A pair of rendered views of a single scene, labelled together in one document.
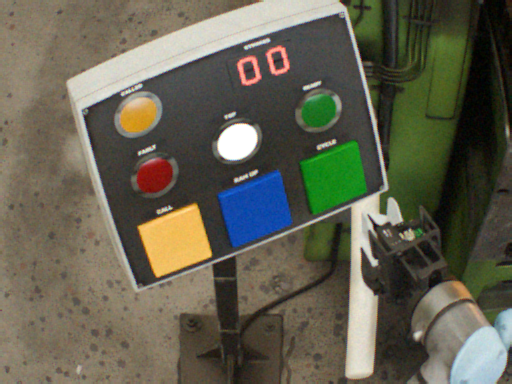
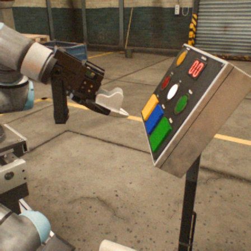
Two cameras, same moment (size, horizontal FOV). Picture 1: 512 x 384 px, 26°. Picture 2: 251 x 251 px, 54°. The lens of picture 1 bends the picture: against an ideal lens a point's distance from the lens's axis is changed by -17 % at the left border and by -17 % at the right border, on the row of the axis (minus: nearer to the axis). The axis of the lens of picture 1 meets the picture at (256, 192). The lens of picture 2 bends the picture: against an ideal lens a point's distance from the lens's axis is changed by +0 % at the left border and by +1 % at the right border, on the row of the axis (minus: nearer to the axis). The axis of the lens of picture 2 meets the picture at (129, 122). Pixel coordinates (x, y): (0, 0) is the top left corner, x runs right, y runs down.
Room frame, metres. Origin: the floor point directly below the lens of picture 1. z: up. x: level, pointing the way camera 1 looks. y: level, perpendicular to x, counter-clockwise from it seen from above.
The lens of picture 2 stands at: (0.79, -0.64, 1.29)
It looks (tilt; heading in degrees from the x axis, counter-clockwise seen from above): 24 degrees down; 111
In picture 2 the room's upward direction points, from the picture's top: straight up
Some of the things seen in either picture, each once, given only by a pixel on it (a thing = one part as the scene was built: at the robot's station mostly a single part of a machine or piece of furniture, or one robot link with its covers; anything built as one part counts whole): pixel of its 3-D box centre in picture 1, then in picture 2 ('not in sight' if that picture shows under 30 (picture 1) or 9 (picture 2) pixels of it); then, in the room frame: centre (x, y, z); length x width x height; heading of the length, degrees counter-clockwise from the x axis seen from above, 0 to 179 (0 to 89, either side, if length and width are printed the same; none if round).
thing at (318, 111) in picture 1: (318, 110); (181, 103); (0.71, -0.07, 1.09); 0.05 x 0.03 x 0.04; 89
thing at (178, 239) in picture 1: (173, 239); (150, 107); (0.58, 0.09, 1.01); 0.07 x 0.05 x 0.07; 114
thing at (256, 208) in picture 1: (254, 207); (155, 119); (0.63, 0.00, 1.01); 0.07 x 0.05 x 0.07; 114
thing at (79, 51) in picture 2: not in sight; (57, 59); (-2.66, 3.96, 0.36); 1.20 x 0.80 x 0.72; 160
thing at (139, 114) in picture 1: (137, 114); (181, 59); (0.66, 0.13, 1.16); 0.05 x 0.03 x 0.04; 89
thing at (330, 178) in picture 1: (333, 175); (161, 135); (0.67, -0.09, 1.01); 0.07 x 0.05 x 0.07; 114
